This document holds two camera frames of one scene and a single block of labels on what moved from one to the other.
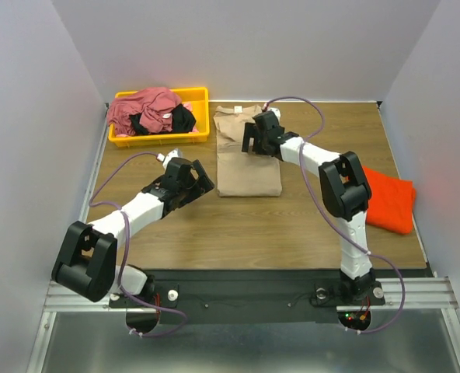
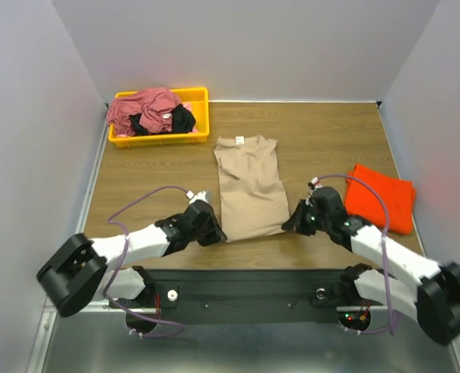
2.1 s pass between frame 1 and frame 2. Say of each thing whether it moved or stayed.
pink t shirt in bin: stayed
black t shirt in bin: stayed
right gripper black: moved
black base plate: stayed
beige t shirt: moved
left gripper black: moved
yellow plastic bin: stayed
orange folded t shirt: stayed
